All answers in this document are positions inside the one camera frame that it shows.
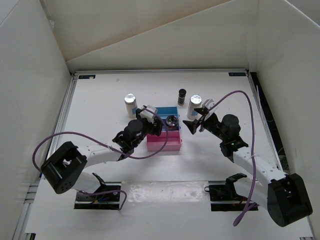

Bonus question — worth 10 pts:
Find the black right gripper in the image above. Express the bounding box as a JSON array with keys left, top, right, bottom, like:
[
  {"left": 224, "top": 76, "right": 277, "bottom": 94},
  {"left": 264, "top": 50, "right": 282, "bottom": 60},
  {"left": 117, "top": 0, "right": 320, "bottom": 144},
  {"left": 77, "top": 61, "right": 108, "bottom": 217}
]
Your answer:
[{"left": 182, "top": 107, "right": 227, "bottom": 142}]

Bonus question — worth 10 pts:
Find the silver-lid salt bottle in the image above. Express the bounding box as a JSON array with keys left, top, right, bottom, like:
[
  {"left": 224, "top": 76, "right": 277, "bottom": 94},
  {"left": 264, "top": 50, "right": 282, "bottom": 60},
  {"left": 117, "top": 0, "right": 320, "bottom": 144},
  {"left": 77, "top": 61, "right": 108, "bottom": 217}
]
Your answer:
[
  {"left": 124, "top": 93, "right": 138, "bottom": 119},
  {"left": 187, "top": 94, "right": 202, "bottom": 120}
]

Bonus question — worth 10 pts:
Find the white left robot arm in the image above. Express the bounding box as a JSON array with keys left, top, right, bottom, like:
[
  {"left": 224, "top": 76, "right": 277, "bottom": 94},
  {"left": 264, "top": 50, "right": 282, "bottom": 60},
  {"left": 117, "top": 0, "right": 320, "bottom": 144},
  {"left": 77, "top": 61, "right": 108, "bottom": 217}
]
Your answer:
[{"left": 39, "top": 105, "right": 164, "bottom": 200}]

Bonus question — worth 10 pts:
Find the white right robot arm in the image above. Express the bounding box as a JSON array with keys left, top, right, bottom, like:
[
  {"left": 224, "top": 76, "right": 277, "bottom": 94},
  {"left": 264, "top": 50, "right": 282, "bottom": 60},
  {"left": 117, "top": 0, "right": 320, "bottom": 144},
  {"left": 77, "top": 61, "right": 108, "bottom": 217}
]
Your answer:
[{"left": 183, "top": 107, "right": 313, "bottom": 227}]

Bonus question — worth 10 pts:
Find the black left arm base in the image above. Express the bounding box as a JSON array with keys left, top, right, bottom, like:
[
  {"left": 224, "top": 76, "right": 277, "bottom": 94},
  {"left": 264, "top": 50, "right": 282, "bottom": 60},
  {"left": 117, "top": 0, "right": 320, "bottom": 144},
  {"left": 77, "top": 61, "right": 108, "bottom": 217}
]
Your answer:
[{"left": 73, "top": 173, "right": 122, "bottom": 210}]

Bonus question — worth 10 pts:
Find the dark blue tray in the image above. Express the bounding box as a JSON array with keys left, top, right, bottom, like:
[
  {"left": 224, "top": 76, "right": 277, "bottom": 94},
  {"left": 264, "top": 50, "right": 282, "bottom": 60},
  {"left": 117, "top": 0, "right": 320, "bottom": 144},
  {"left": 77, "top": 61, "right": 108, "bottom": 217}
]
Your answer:
[{"left": 161, "top": 118, "right": 180, "bottom": 132}]

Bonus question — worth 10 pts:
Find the light blue tray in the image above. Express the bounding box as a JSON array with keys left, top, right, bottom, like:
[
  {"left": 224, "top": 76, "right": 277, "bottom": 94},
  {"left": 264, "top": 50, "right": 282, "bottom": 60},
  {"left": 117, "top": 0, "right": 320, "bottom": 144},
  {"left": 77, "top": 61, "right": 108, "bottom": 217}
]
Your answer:
[{"left": 156, "top": 106, "right": 180, "bottom": 119}]

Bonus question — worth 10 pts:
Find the pink tray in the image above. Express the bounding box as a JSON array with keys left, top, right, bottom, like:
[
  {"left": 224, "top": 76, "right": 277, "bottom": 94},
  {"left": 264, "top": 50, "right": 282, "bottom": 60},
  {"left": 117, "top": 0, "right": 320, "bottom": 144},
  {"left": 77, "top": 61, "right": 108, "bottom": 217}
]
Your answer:
[{"left": 146, "top": 130, "right": 182, "bottom": 152}]

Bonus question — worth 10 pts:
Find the small black-cap spice bottle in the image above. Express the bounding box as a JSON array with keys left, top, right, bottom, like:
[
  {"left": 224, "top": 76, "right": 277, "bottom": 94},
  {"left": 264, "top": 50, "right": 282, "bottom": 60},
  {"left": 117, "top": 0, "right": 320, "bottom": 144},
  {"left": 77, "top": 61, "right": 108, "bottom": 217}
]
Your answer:
[{"left": 177, "top": 88, "right": 187, "bottom": 106}]

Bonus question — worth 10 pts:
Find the dark table label right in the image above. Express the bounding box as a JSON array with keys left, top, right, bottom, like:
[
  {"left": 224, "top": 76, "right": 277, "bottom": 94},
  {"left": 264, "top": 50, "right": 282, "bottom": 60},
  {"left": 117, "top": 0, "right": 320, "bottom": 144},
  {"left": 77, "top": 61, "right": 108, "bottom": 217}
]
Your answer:
[{"left": 228, "top": 72, "right": 247, "bottom": 77}]

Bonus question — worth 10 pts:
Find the dark table label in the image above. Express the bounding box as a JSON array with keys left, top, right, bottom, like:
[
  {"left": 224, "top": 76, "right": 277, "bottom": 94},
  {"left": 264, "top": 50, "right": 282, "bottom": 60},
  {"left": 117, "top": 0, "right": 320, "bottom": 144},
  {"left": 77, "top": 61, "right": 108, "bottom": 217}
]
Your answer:
[
  {"left": 228, "top": 72, "right": 247, "bottom": 77},
  {"left": 78, "top": 74, "right": 96, "bottom": 80}
]

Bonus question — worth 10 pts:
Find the dark table label left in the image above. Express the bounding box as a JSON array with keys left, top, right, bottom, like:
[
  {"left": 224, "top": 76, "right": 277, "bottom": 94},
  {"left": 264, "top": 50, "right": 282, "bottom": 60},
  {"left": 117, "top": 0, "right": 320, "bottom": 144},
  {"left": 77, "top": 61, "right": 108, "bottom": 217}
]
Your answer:
[{"left": 78, "top": 74, "right": 96, "bottom": 80}]

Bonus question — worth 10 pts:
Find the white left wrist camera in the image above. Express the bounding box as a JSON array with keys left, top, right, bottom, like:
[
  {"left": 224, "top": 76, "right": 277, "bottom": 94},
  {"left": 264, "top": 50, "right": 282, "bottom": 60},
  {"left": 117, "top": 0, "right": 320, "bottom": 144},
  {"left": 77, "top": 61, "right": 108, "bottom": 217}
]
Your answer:
[{"left": 139, "top": 105, "right": 158, "bottom": 124}]

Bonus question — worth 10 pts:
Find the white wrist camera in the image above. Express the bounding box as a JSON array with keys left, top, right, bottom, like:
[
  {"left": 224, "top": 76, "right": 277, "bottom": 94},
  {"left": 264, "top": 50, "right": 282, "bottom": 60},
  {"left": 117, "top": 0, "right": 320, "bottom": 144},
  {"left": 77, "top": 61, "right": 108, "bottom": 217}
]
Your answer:
[
  {"left": 139, "top": 105, "right": 158, "bottom": 124},
  {"left": 202, "top": 98, "right": 215, "bottom": 116}
]

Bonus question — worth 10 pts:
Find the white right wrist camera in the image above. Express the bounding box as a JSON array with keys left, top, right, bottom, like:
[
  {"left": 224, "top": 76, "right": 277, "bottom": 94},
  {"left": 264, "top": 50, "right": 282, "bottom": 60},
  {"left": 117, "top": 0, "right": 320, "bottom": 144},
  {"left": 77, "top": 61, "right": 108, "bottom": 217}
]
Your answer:
[{"left": 202, "top": 98, "right": 215, "bottom": 116}]

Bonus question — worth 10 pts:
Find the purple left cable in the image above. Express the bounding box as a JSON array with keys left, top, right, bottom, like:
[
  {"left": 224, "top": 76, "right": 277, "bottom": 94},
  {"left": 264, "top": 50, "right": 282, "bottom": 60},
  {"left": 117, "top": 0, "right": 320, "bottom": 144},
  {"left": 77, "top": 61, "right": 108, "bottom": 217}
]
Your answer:
[{"left": 32, "top": 108, "right": 170, "bottom": 211}]

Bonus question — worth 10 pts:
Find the purple cable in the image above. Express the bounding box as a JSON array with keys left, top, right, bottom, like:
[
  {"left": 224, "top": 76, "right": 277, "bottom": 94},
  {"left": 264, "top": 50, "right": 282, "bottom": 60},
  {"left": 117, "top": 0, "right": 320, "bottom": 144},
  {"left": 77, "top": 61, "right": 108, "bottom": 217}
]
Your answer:
[
  {"left": 32, "top": 108, "right": 170, "bottom": 211},
  {"left": 208, "top": 90, "right": 260, "bottom": 227}
]

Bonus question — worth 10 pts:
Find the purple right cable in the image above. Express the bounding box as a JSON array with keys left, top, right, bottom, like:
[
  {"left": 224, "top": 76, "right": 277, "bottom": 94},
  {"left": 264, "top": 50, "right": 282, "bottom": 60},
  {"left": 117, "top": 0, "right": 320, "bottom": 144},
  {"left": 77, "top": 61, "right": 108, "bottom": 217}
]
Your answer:
[{"left": 208, "top": 90, "right": 260, "bottom": 227}]

